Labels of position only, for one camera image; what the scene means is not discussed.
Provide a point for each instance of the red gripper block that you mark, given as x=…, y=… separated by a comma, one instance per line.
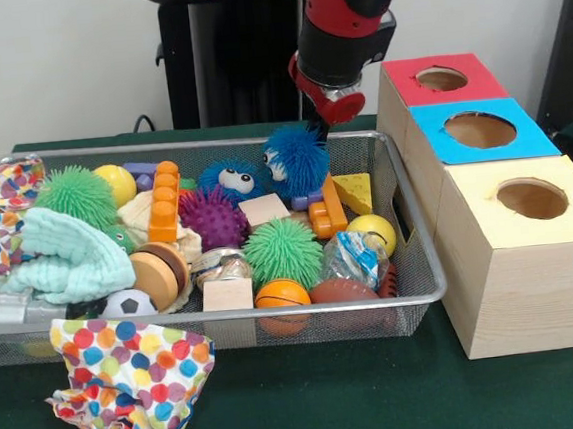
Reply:
x=345, y=109

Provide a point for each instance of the blue spiky rubber ball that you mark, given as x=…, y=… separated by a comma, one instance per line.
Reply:
x=297, y=163

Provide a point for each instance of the plain wooden block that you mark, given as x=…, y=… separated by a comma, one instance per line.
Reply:
x=227, y=295
x=263, y=211

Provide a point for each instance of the green spiky rubber ball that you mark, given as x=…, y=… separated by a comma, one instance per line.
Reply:
x=282, y=252
x=76, y=193

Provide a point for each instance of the mint green waffle cloth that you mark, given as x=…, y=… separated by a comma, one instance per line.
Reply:
x=69, y=258

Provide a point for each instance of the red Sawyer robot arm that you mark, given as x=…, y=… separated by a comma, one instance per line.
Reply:
x=349, y=8

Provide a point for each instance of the wooden box with three holes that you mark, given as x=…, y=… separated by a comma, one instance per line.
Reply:
x=524, y=294

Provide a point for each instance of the blue spiky ball with eyes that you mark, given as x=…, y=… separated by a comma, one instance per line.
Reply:
x=230, y=176

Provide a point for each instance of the yellow ball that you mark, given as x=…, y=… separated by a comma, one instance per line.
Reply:
x=372, y=234

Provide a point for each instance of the purple spiky rubber ball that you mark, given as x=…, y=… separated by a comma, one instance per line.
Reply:
x=214, y=218

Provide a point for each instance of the small orange basketball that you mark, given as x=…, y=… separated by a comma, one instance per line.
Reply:
x=281, y=293

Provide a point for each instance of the orange toy brick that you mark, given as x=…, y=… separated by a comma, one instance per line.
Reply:
x=165, y=205

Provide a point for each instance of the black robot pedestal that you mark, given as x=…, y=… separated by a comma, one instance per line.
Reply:
x=227, y=54

